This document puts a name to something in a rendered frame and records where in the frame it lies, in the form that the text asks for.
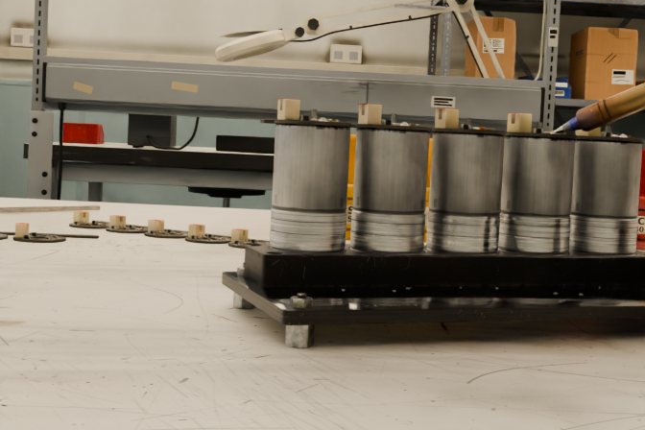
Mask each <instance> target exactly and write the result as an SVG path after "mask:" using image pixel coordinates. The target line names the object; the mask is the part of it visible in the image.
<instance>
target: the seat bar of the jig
mask: <svg viewBox="0 0 645 430"><path fill-rule="evenodd" d="M350 247H351V245H350V244H346V248H345V249H344V251H345V252H343V253H332V254H311V253H294V252H285V251H274V250H271V249H270V244H261V243H254V244H251V245H250V246H245V267H244V277H246V278H247V279H249V280H251V281H252V282H254V283H256V284H258V285H259V286H261V287H398V286H566V285H645V252H644V251H636V252H635V255H631V256H615V255H599V254H588V253H580V252H574V251H568V253H569V254H568V255H535V254H523V253H514V252H507V251H500V250H498V251H497V252H498V254H492V255H470V254H455V253H445V252H437V251H429V250H427V249H426V248H427V246H426V245H424V250H423V253H421V254H383V253H371V252H363V251H354V250H351V249H350Z"/></svg>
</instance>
